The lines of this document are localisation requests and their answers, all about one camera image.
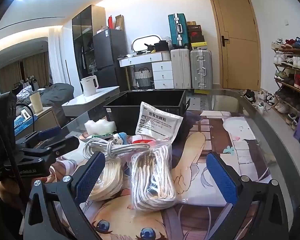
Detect oval mirror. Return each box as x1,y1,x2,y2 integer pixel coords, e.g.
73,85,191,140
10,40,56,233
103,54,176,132
131,35,163,53

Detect white patterned floor rug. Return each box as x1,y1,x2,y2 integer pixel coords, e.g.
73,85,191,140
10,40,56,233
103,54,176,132
187,88,240,110

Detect beige cup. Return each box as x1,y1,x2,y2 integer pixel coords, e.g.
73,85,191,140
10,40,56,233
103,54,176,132
29,92,44,113

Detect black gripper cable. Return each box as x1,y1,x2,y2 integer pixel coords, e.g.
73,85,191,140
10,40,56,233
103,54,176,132
15,103,37,133

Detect flat cardboard piece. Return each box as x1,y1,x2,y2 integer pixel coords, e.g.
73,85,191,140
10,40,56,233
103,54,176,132
115,14,125,30

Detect cream rope bundle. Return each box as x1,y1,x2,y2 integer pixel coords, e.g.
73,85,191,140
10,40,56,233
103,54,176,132
89,152,127,202

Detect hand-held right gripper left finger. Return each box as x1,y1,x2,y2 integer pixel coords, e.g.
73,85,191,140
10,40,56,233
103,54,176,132
24,151,106,240

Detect white foam packing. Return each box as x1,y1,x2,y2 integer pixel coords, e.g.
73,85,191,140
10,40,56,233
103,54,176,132
84,119,117,135

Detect teal suitcase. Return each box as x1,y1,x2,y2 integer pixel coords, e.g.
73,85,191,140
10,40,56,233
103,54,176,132
168,13,190,49

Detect black shoe box red logo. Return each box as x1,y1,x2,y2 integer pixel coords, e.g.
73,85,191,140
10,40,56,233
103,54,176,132
187,25,205,43

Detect yellow black shoe box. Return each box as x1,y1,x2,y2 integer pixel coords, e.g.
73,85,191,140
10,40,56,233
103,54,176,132
191,41,206,51

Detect white side table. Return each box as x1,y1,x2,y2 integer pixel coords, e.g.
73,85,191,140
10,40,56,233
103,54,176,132
62,86,120,117

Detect white vanity desk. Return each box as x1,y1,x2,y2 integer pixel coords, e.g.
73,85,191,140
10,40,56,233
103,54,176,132
117,52,174,89

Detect black bag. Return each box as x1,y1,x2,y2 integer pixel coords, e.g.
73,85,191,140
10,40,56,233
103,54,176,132
154,40,169,52

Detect black refrigerator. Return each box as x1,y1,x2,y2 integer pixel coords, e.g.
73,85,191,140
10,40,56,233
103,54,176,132
92,28,129,89

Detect white suitcase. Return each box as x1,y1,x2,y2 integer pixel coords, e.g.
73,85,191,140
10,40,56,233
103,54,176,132
170,48,192,89

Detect beige low cabinet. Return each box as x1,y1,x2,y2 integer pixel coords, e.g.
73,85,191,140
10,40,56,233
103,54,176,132
14,106,62,137

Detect black plastic bin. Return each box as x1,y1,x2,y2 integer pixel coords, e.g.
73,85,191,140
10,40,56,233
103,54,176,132
103,89,191,141

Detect pile of sneakers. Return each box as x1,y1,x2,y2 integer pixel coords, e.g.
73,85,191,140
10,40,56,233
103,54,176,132
242,89,278,111

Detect clothes rack with clothes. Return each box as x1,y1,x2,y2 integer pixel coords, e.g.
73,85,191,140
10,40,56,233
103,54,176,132
11,75,38,93

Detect brown curtain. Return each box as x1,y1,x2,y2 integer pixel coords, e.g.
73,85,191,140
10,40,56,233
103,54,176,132
0,51,50,90

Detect white sheer curtain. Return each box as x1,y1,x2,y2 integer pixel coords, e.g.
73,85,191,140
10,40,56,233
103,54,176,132
49,26,73,85

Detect wooden door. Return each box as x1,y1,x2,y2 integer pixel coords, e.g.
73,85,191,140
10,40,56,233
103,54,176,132
207,0,262,90

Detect silver suitcase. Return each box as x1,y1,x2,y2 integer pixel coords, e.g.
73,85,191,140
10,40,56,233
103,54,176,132
189,49,213,90

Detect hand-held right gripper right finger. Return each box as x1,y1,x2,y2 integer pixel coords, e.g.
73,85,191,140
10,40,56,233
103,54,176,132
206,152,289,240

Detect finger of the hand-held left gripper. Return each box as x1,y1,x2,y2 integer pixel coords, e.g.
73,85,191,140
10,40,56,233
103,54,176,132
18,136,80,161
15,126,62,146

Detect printed cartoon table mat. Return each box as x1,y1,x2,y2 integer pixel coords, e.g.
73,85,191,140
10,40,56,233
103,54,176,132
47,110,275,240

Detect white medicine packet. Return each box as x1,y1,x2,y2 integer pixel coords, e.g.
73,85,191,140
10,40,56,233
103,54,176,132
136,102,183,140

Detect woven basket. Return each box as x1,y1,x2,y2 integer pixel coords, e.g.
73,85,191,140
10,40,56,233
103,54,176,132
133,68,154,88

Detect white electric kettle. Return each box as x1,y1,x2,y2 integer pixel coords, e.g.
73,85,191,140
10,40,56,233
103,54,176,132
80,75,99,97

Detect wooden shoe rack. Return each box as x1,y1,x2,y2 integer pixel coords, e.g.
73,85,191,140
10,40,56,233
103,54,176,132
272,39,300,130

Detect rows of assorted shoes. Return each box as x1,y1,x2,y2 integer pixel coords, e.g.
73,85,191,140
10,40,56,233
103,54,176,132
271,37,300,130

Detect clear bag of white rope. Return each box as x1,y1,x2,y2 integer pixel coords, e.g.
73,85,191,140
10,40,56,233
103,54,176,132
130,141,183,212

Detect dark glass cabinet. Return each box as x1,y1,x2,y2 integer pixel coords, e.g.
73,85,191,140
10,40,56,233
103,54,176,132
72,4,107,93

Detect small blue white plush toy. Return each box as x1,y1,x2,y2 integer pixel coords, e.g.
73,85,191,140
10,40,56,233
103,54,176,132
112,132,128,145

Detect white cable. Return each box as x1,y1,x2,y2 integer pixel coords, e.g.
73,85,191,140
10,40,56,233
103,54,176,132
83,137,151,165

